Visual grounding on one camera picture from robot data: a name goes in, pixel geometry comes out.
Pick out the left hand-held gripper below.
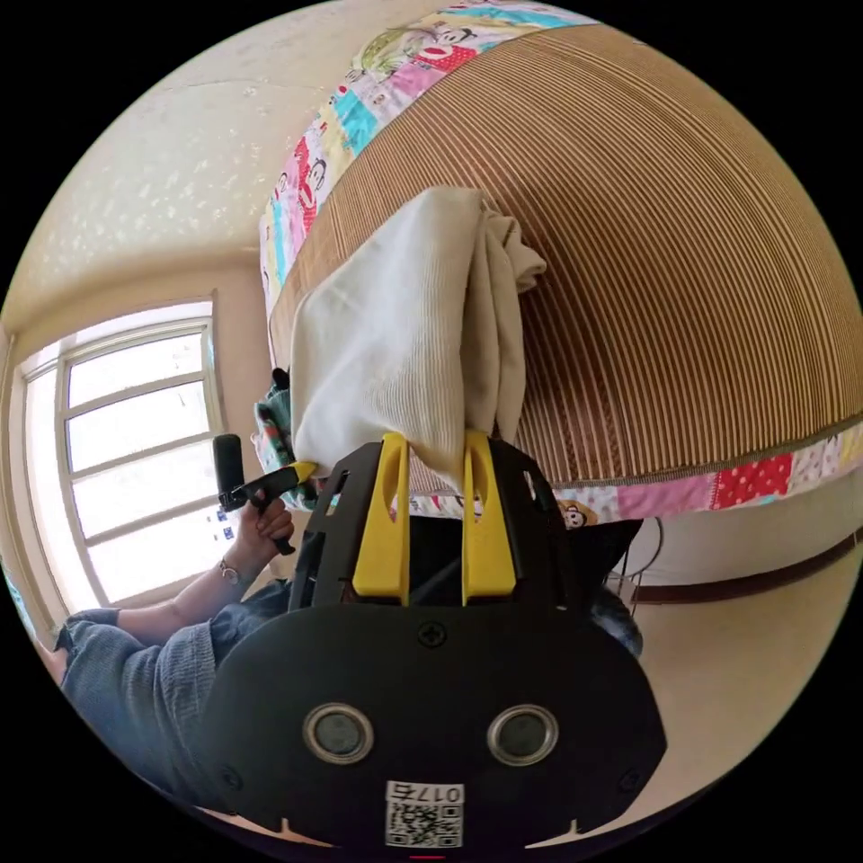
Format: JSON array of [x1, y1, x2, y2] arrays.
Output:
[[217, 460, 318, 512]]

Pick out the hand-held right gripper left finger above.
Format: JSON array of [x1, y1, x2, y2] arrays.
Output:
[[352, 432, 411, 605]]

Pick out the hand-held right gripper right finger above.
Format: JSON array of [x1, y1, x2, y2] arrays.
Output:
[[462, 431, 520, 605]]

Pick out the white pants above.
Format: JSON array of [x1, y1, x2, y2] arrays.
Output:
[[289, 186, 548, 497]]

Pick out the person's left forearm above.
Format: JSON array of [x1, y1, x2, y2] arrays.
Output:
[[118, 557, 261, 643]]

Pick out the person's left hand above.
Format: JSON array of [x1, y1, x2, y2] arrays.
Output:
[[228, 502, 297, 575]]

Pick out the window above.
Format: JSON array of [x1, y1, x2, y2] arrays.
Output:
[[12, 298, 227, 609]]

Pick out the person's body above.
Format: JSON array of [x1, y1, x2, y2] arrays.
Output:
[[53, 515, 645, 817]]

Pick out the bed with woven mat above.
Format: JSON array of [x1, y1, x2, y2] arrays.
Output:
[[253, 0, 863, 534]]

